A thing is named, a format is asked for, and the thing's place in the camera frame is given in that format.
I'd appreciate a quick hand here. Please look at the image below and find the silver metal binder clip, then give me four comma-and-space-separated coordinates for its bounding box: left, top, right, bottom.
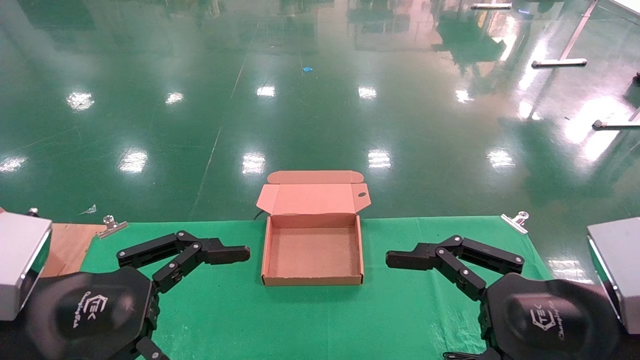
501, 211, 530, 235
96, 215, 129, 240

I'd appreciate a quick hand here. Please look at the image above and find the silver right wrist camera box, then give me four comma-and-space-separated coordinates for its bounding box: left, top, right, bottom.
587, 217, 640, 335

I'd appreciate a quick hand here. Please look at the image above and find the white table leg with foot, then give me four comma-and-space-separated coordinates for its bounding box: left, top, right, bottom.
531, 0, 599, 69

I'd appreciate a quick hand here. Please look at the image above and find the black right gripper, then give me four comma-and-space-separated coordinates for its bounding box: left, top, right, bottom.
385, 235, 622, 360

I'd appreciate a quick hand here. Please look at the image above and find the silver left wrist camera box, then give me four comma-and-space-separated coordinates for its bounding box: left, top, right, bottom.
0, 211, 53, 322

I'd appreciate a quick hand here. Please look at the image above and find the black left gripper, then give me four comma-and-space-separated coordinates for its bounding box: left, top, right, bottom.
24, 230, 251, 360

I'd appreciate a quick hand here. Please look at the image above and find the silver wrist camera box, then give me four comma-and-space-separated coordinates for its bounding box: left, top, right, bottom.
587, 217, 640, 335
0, 211, 53, 322

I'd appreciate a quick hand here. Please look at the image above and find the green table cloth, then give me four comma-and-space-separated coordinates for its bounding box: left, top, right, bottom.
79, 215, 556, 360

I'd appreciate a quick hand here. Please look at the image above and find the open brown cardboard box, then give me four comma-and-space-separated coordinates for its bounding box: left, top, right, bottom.
256, 170, 372, 287

